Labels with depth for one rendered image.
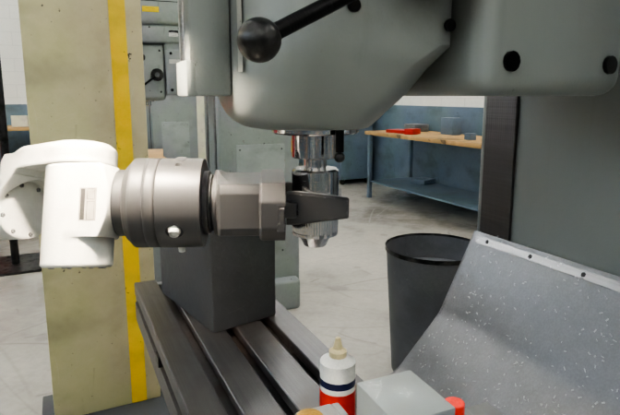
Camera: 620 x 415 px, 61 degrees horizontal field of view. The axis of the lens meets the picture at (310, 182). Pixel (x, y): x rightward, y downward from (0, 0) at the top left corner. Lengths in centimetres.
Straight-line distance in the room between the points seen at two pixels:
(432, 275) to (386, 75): 197
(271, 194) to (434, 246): 238
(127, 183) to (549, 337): 55
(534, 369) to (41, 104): 187
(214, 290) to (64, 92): 146
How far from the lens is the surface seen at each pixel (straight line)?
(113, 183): 52
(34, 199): 62
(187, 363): 80
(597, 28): 58
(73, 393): 249
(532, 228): 81
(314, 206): 50
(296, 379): 75
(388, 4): 45
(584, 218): 76
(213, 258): 83
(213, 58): 46
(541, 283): 79
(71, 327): 237
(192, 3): 46
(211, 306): 86
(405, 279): 244
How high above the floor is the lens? 134
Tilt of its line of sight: 10 degrees down
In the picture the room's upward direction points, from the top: straight up
